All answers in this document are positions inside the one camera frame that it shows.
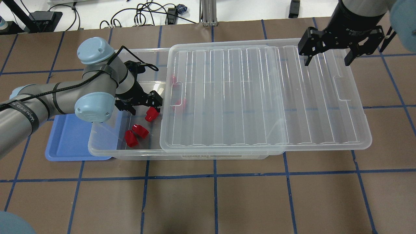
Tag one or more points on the clear plastic box lid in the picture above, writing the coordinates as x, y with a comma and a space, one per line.
258, 96

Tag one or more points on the clear plastic storage box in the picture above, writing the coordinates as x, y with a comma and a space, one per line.
149, 148

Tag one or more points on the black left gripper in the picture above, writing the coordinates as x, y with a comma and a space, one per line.
132, 93

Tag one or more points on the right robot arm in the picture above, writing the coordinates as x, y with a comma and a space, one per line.
362, 26

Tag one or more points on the black power adapter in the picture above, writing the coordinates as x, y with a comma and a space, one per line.
294, 9

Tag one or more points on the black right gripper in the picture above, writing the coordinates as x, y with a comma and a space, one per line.
350, 23

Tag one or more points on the red block bottom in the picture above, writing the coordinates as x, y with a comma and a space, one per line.
130, 138

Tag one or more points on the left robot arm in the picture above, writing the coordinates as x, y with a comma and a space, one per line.
106, 83

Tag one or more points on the blue plastic tray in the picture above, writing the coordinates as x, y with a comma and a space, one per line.
69, 138

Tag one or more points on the aluminium frame post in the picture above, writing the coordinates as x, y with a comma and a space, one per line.
208, 13

